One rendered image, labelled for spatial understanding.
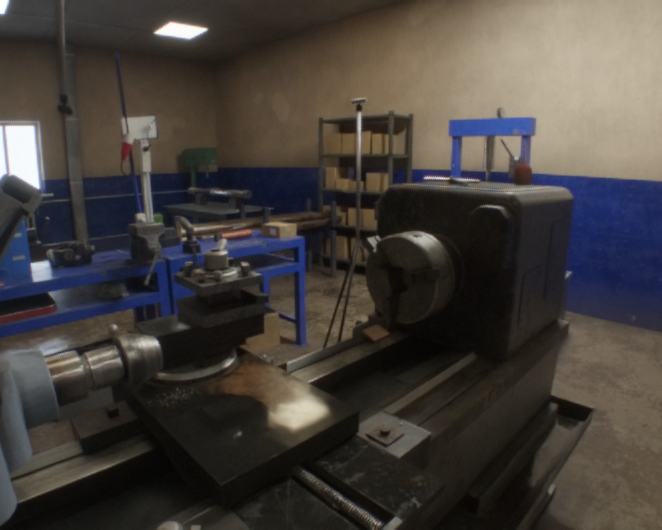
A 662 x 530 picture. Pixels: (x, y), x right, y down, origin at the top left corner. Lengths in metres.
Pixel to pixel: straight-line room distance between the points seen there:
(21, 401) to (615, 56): 4.61
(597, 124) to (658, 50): 0.79
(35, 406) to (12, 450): 0.07
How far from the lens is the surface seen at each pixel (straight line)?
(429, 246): 1.16
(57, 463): 1.04
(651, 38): 4.62
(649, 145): 4.48
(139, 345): 0.75
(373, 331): 1.46
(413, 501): 0.78
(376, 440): 0.90
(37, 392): 0.70
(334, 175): 5.73
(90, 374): 0.74
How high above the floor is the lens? 1.40
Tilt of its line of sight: 13 degrees down
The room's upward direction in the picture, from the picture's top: straight up
